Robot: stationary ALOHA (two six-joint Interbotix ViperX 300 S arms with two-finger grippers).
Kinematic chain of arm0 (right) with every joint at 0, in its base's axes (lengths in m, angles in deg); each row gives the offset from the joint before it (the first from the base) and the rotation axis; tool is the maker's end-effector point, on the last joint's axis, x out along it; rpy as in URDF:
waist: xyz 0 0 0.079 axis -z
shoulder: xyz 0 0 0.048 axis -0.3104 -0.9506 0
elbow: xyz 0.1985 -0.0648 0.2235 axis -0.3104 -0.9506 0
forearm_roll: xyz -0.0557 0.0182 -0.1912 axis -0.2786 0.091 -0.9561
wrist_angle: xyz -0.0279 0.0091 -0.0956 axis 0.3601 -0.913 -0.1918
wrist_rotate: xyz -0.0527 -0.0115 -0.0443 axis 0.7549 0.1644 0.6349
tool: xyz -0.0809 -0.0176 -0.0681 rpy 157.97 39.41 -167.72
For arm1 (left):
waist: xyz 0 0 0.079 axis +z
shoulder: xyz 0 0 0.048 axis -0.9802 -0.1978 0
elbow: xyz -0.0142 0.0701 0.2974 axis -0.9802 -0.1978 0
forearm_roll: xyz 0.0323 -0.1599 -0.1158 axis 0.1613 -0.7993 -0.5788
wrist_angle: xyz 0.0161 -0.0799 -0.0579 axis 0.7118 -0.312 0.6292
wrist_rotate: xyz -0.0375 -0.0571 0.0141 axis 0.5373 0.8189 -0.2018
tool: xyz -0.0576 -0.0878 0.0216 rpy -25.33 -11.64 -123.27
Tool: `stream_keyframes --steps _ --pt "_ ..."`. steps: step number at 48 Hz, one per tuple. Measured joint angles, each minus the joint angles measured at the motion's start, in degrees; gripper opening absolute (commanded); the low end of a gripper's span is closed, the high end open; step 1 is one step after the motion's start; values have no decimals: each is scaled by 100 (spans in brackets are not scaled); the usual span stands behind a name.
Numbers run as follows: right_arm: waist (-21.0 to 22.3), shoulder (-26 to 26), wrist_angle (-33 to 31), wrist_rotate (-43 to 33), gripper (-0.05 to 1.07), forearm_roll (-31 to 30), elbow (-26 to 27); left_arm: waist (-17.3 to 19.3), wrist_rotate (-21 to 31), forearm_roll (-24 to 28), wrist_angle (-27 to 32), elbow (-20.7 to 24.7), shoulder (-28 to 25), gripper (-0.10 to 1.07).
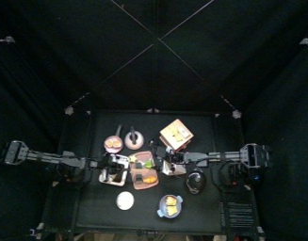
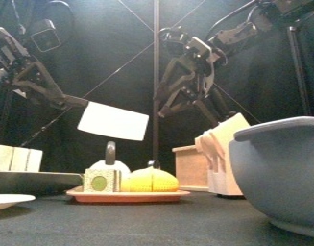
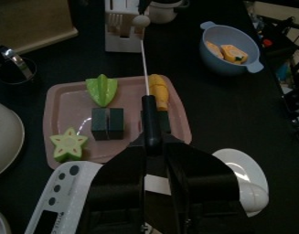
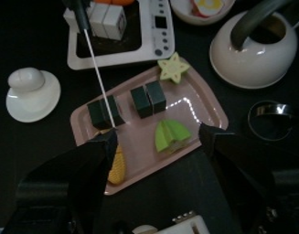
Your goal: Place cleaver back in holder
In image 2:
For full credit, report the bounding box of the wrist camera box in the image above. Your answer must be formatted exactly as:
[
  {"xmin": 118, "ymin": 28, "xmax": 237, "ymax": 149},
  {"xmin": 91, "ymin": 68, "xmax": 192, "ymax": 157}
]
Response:
[
  {"xmin": 160, "ymin": 27, "xmax": 194, "ymax": 57},
  {"xmin": 30, "ymin": 18, "xmax": 63, "ymax": 53}
]

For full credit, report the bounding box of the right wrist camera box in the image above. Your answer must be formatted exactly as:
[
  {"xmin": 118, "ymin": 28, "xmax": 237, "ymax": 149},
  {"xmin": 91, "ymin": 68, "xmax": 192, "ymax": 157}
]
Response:
[{"xmin": 160, "ymin": 27, "xmax": 194, "ymax": 57}]

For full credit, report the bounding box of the grey metal tray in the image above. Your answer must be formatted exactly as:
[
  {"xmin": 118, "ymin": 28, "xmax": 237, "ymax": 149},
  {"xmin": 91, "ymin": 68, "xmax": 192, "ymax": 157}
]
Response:
[{"xmin": 0, "ymin": 170, "xmax": 85, "ymax": 196}]

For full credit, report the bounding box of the white plate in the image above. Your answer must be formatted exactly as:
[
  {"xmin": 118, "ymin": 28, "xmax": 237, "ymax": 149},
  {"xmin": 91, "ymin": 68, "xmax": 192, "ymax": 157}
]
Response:
[{"xmin": 0, "ymin": 193, "xmax": 38, "ymax": 213}]

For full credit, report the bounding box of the vertical metal frame pole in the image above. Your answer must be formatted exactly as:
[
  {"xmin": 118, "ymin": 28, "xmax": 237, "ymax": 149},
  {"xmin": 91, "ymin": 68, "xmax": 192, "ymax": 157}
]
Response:
[{"xmin": 152, "ymin": 0, "xmax": 162, "ymax": 161}]

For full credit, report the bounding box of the light wooden box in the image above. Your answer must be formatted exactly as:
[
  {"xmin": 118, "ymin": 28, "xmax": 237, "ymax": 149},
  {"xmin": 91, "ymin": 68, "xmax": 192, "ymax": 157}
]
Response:
[{"xmin": 172, "ymin": 144, "xmax": 212, "ymax": 193}]

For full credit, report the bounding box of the slanted metal frame post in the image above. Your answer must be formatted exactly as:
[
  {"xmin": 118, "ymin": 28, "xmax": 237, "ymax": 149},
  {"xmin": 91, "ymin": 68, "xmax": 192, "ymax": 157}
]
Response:
[{"xmin": 287, "ymin": 26, "xmax": 313, "ymax": 117}]

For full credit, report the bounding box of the white toy cleaver black handle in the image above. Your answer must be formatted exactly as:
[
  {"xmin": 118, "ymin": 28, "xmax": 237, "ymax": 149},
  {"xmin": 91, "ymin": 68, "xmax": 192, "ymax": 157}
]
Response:
[{"xmin": 62, "ymin": 94, "xmax": 150, "ymax": 142}]

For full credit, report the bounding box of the white wooden block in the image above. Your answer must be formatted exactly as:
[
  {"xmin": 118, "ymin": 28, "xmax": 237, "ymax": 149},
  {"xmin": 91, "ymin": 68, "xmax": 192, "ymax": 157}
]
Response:
[
  {"xmin": 10, "ymin": 146, "xmax": 31, "ymax": 173},
  {"xmin": 0, "ymin": 143, "xmax": 17, "ymax": 172},
  {"xmin": 26, "ymin": 148, "xmax": 46, "ymax": 173}
]

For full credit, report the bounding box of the blue grey plastic bowl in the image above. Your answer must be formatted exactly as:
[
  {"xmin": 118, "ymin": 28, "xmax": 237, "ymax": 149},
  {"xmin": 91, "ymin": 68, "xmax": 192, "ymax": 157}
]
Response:
[{"xmin": 229, "ymin": 115, "xmax": 314, "ymax": 240}]

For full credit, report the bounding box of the white toy kettle grey handle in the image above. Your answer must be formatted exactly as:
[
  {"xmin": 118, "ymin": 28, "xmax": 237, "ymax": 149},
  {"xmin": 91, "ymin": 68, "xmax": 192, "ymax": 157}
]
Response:
[{"xmin": 89, "ymin": 140, "xmax": 133, "ymax": 179}]

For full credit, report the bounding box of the yellow toy fruit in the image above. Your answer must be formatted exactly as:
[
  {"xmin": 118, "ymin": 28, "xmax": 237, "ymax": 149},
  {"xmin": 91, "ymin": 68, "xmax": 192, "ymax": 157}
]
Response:
[{"xmin": 120, "ymin": 166, "xmax": 181, "ymax": 193}]

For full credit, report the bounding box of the kiwi print wooden cube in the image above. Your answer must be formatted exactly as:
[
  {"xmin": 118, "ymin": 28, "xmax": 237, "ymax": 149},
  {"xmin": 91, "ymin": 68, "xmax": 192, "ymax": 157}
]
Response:
[{"xmin": 82, "ymin": 168, "xmax": 122, "ymax": 194}]

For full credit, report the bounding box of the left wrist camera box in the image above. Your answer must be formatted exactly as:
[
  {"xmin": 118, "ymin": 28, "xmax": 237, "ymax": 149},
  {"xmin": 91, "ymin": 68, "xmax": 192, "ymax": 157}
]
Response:
[{"xmin": 30, "ymin": 18, "xmax": 63, "ymax": 53}]

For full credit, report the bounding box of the small black knob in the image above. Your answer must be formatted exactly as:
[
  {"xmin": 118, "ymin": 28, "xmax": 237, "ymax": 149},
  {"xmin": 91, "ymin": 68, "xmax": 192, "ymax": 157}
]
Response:
[{"xmin": 146, "ymin": 159, "xmax": 162, "ymax": 170}]

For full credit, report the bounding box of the cream wooden knife block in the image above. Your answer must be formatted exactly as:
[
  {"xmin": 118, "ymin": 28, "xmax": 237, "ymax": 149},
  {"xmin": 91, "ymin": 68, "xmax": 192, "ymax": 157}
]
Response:
[{"xmin": 194, "ymin": 112, "xmax": 253, "ymax": 197}]

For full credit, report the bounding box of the orange plastic tray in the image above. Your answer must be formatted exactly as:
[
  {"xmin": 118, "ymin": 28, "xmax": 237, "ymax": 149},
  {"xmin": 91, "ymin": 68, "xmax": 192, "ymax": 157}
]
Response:
[{"xmin": 66, "ymin": 185, "xmax": 193, "ymax": 204}]

